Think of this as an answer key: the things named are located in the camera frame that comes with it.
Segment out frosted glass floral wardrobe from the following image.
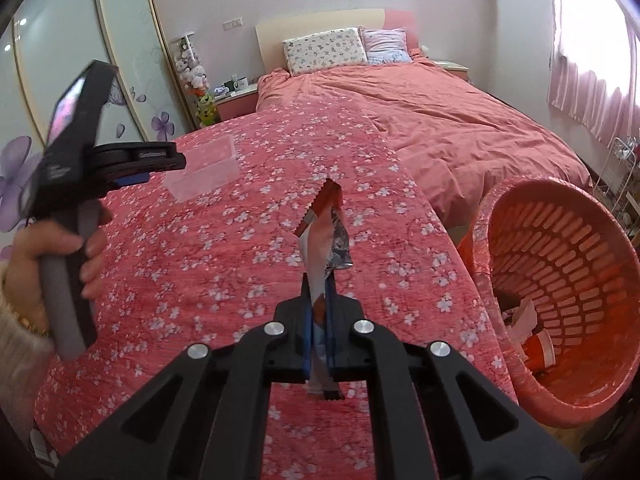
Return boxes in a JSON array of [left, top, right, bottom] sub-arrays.
[[0, 0, 197, 261]]

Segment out person's left forearm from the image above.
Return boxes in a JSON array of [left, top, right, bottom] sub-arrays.
[[0, 260, 57, 461]]

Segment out beige wooden headboard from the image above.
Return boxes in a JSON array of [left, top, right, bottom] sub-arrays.
[[255, 8, 418, 78]]

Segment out pink bedside table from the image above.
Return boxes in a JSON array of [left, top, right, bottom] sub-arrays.
[[430, 59, 471, 83], [214, 84, 260, 122]]

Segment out person's left hand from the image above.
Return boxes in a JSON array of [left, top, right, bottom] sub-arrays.
[[0, 204, 114, 333]]

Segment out pink striped pillow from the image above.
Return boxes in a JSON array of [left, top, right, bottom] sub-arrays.
[[359, 27, 416, 65]]

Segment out white floral pillow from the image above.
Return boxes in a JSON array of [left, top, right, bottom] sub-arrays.
[[282, 27, 368, 77]]

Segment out orange plastic basket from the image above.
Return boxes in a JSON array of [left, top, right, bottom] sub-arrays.
[[470, 177, 640, 429]]

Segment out plush toy display tube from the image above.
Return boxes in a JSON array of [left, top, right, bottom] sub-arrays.
[[172, 34, 221, 128]]

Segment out white wire trolley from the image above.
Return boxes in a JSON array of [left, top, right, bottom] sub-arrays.
[[592, 136, 640, 241]]

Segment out clear plastic box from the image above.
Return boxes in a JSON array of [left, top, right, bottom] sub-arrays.
[[165, 135, 237, 204]]

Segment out gold bracelet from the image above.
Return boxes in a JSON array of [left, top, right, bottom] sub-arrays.
[[12, 309, 54, 339]]

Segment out orange and white paper cup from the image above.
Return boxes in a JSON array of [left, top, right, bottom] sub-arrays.
[[522, 332, 557, 374]]

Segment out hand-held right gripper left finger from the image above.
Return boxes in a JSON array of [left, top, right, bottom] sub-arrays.
[[52, 272, 314, 480]]

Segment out pink paper scrap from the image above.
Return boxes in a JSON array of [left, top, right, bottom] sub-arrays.
[[507, 297, 539, 346]]

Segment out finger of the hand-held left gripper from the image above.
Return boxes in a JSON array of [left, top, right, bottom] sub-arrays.
[[107, 170, 151, 192], [127, 142, 188, 174]]

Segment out red and silver snack wrapper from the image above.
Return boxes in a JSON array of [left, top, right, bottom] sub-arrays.
[[292, 177, 354, 402]]

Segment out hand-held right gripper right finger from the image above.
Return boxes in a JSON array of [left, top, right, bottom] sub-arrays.
[[325, 280, 584, 480]]

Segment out bed with red duvet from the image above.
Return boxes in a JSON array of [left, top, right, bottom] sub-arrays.
[[255, 52, 594, 226]]

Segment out pink curtain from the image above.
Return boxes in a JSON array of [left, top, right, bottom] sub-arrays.
[[547, 0, 640, 146]]

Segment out red floral blanket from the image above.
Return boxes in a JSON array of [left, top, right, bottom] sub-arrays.
[[32, 100, 521, 480]]

